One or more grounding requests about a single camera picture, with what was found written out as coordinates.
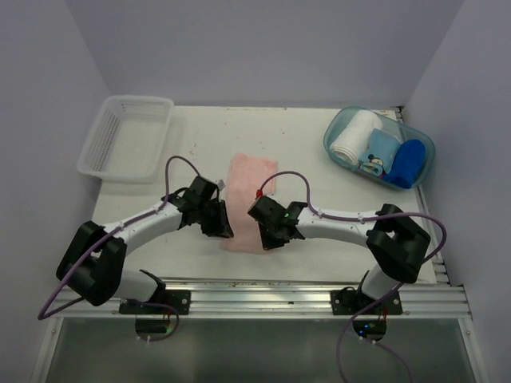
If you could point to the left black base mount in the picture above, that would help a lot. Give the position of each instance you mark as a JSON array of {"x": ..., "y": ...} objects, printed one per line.
[{"x": 179, "y": 300}]

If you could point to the aluminium rail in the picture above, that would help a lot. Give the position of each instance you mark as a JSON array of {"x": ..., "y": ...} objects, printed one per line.
[{"x": 246, "y": 299}]

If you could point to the pink towel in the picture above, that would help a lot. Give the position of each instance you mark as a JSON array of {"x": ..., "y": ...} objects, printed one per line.
[{"x": 245, "y": 176}]

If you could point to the teal transparent plastic tub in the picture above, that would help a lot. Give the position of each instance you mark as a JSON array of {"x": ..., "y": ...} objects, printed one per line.
[{"x": 403, "y": 133}]

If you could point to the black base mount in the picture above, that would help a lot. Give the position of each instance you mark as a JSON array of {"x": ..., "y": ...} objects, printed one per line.
[
  {"x": 179, "y": 300},
  {"x": 349, "y": 301}
]

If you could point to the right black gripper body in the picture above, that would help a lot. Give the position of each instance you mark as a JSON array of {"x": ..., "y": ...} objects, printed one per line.
[{"x": 271, "y": 226}]

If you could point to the light blue cartoon towel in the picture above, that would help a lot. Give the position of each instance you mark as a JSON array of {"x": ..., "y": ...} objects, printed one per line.
[{"x": 380, "y": 153}]

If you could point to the white plastic basket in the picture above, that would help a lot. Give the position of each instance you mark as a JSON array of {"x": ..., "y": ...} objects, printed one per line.
[{"x": 126, "y": 140}]

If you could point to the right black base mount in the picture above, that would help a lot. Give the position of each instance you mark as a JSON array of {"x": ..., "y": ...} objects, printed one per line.
[{"x": 349, "y": 301}]

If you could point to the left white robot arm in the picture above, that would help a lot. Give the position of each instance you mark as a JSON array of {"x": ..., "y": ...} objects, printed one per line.
[{"x": 94, "y": 263}]

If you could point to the white rolled towel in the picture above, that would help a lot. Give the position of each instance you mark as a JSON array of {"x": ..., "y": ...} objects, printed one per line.
[{"x": 351, "y": 129}]

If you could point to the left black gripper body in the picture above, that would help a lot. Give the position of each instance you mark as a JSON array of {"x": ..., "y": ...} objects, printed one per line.
[{"x": 202, "y": 207}]

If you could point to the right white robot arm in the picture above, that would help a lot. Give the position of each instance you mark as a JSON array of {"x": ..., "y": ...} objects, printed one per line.
[{"x": 397, "y": 243}]

